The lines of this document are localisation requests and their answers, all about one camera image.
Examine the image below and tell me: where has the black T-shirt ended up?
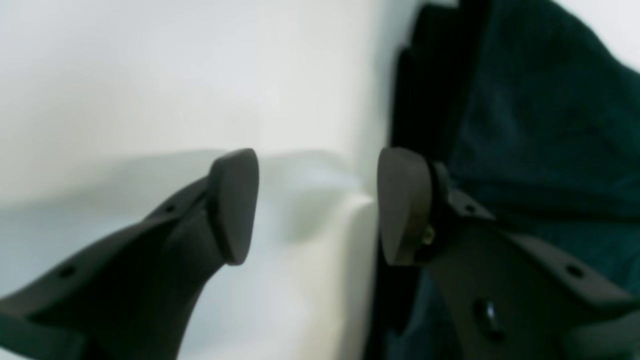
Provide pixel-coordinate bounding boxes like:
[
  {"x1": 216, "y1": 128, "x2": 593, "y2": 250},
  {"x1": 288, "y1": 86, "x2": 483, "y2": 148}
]
[{"x1": 364, "y1": 0, "x2": 639, "y2": 360}]

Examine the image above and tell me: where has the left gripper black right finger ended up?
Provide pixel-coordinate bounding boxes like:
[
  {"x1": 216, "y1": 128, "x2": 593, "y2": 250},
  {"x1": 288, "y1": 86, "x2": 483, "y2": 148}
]
[{"x1": 376, "y1": 147, "x2": 639, "y2": 360}]

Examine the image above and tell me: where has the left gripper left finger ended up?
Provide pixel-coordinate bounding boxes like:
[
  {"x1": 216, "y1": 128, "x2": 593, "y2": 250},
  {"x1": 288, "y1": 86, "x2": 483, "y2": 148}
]
[{"x1": 1, "y1": 148, "x2": 259, "y2": 360}]

